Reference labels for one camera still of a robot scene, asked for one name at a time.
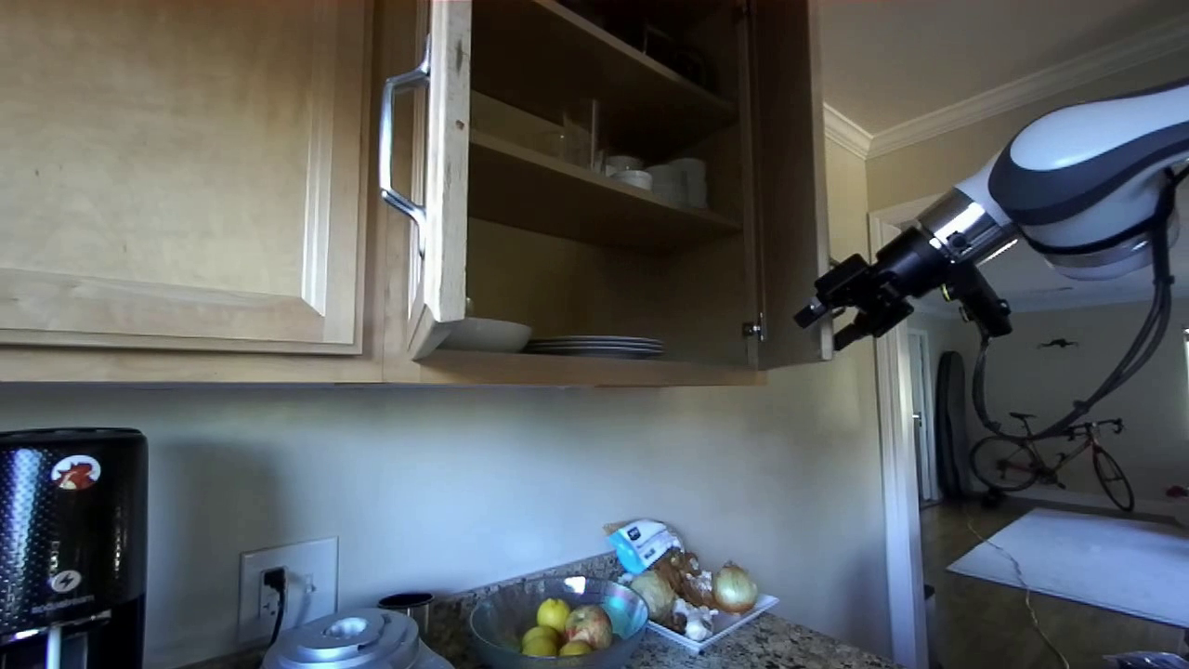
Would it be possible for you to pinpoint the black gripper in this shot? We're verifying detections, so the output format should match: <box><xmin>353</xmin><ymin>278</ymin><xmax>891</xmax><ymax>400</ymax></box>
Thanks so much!
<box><xmin>790</xmin><ymin>223</ymin><xmax>967</xmax><ymax>353</ymax></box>

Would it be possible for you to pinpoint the wooden wall cabinet door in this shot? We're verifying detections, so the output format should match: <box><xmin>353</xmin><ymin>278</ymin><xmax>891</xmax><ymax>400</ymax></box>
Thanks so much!
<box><xmin>410</xmin><ymin>0</ymin><xmax>478</xmax><ymax>332</ymax></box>
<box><xmin>749</xmin><ymin>0</ymin><xmax>831</xmax><ymax>371</ymax></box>
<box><xmin>0</xmin><ymin>0</ymin><xmax>378</xmax><ymax>361</ymax></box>

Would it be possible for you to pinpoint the dark tall bag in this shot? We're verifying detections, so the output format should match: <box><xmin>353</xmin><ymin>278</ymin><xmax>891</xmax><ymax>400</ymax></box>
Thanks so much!
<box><xmin>934</xmin><ymin>347</ymin><xmax>979</xmax><ymax>504</ymax></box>

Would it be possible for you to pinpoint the bicycle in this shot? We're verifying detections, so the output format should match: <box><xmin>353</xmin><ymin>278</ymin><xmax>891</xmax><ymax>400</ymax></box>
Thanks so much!
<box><xmin>967</xmin><ymin>410</ymin><xmax>1142</xmax><ymax>519</ymax></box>

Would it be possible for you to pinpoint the brown onion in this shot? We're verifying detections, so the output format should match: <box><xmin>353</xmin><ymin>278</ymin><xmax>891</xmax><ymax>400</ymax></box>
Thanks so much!
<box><xmin>666</xmin><ymin>546</ymin><xmax>721</xmax><ymax>611</ymax></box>

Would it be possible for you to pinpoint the blue and white snack bag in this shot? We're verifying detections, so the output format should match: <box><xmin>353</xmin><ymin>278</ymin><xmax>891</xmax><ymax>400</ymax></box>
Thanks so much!
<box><xmin>603</xmin><ymin>513</ymin><xmax>687</xmax><ymax>579</ymax></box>

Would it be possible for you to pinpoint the clear drinking glass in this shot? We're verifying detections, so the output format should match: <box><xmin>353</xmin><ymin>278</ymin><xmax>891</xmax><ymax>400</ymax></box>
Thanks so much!
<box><xmin>552</xmin><ymin>107</ymin><xmax>607</xmax><ymax>167</ymax></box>

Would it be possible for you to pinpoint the white rectangular tray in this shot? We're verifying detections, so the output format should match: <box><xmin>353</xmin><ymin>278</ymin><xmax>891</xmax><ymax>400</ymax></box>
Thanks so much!
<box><xmin>640</xmin><ymin>586</ymin><xmax>784</xmax><ymax>658</ymax></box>

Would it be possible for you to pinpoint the white floor board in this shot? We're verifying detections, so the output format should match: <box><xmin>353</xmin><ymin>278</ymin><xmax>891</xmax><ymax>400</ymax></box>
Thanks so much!
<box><xmin>944</xmin><ymin>504</ymin><xmax>1189</xmax><ymax>632</ymax></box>

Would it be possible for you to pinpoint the white ceramic bowl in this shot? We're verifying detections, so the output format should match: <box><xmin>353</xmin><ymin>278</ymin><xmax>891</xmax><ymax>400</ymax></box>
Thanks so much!
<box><xmin>430</xmin><ymin>312</ymin><xmax>538</xmax><ymax>358</ymax></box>

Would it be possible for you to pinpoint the yellow red apple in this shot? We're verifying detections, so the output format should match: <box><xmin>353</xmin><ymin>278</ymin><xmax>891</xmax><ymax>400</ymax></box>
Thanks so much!
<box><xmin>564</xmin><ymin>602</ymin><xmax>616</xmax><ymax>653</ymax></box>

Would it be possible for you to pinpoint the clear glass fruit bowl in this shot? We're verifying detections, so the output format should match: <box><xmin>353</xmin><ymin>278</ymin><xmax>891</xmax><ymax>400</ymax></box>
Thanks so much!
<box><xmin>466</xmin><ymin>572</ymin><xmax>654</xmax><ymax>669</ymax></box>

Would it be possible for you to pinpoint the black power plug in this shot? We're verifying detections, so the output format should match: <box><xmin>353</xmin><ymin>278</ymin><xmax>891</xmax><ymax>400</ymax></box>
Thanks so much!
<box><xmin>258</xmin><ymin>566</ymin><xmax>292</xmax><ymax>649</ymax></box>

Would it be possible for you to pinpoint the white door frame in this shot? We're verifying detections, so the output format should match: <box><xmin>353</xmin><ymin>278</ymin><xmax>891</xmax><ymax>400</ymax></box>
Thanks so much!
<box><xmin>868</xmin><ymin>201</ymin><xmax>935</xmax><ymax>669</ymax></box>

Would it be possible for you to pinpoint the wooden wall cabinet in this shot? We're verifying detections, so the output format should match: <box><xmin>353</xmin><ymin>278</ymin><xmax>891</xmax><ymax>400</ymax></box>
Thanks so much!
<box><xmin>367</xmin><ymin>0</ymin><xmax>835</xmax><ymax>389</ymax></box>

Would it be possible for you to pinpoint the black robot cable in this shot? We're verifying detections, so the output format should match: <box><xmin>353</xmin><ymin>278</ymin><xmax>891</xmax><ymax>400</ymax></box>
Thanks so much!
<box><xmin>967</xmin><ymin>164</ymin><xmax>1183</xmax><ymax>445</ymax></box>

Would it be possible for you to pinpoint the brushed metal door handle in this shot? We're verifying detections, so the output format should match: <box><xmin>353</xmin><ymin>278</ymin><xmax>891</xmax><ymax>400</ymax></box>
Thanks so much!
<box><xmin>374</xmin><ymin>51</ymin><xmax>435</xmax><ymax>228</ymax></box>

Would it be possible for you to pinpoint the white wall outlet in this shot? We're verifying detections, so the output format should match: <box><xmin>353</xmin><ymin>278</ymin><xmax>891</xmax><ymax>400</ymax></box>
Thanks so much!
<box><xmin>238</xmin><ymin>537</ymin><xmax>342</xmax><ymax>649</ymax></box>

